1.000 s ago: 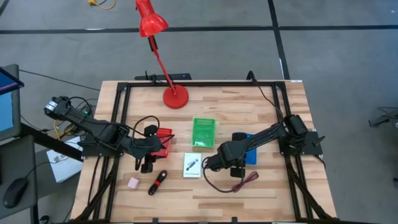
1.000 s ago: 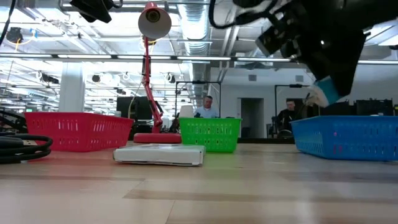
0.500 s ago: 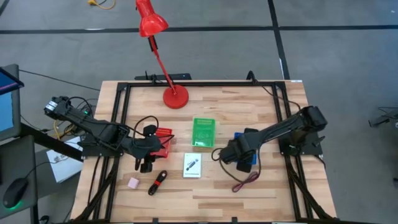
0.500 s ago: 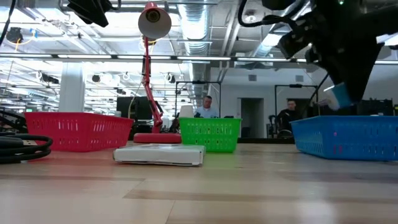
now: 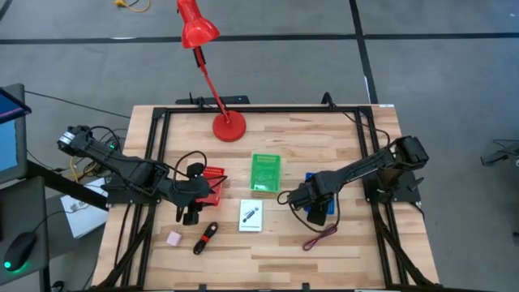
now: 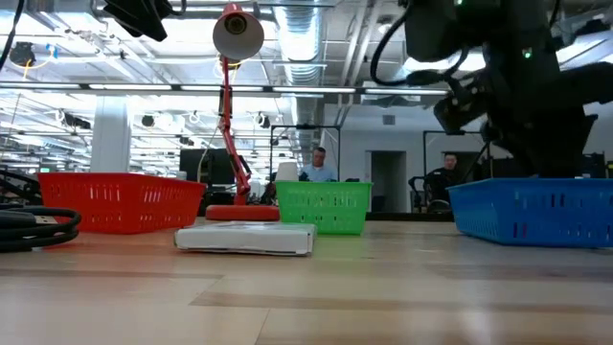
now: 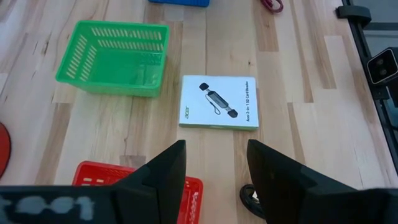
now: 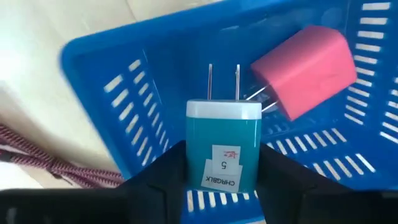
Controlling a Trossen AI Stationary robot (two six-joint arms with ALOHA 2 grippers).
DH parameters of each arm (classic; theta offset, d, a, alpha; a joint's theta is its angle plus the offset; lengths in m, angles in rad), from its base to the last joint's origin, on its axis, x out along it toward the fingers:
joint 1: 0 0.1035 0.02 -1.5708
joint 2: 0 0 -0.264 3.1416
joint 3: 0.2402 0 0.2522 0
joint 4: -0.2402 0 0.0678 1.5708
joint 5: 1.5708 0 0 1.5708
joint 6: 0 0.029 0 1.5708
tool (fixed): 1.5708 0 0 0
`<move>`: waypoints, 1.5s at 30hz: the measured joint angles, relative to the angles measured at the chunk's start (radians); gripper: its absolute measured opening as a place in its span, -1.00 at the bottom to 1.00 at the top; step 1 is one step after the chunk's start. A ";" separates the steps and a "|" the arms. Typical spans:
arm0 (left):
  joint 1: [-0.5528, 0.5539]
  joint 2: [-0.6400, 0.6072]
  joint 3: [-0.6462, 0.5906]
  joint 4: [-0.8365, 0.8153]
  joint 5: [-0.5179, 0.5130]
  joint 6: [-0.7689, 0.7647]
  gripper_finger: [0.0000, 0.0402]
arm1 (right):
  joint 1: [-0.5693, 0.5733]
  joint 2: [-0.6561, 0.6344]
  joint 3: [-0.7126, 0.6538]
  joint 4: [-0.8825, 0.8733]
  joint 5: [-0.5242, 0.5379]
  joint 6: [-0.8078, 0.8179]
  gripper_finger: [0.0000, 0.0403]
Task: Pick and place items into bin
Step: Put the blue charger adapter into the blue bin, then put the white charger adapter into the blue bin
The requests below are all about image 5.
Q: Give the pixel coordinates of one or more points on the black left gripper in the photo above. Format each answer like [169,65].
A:
[190,190]

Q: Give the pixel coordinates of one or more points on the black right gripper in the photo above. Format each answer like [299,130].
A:
[312,192]

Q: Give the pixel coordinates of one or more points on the pink cube charger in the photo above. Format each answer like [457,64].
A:
[174,238]

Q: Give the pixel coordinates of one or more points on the white product box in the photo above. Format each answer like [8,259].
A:
[255,223]

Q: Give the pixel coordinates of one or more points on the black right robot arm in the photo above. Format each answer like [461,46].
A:
[365,164]

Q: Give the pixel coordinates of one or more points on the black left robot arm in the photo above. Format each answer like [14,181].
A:
[121,162]

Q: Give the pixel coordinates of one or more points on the blue plastic basket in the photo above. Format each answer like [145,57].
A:
[331,207]

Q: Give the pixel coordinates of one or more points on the red plastic basket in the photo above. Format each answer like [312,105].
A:
[215,172]

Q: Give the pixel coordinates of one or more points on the green plastic basket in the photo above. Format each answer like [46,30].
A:
[265,172]

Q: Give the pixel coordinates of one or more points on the red desk lamp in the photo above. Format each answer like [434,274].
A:
[229,126]

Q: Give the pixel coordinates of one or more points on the white cardboard box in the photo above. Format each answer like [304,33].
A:
[83,219]

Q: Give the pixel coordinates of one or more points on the black diagonal beam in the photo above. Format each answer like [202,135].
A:
[65,184]

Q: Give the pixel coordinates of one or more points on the black power strip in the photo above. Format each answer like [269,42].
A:
[235,99]

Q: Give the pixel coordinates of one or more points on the dark side desk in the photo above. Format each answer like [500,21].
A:
[24,203]

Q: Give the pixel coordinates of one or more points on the black computer mouse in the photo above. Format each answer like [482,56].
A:
[18,251]

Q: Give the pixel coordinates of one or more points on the black tripod stand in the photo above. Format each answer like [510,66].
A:
[492,158]

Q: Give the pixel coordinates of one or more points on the grey framed monitor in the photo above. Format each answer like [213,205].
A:
[10,146]

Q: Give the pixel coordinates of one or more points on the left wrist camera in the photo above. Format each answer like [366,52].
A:
[196,169]

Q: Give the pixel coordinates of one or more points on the black aluminium table frame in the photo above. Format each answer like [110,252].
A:
[263,109]

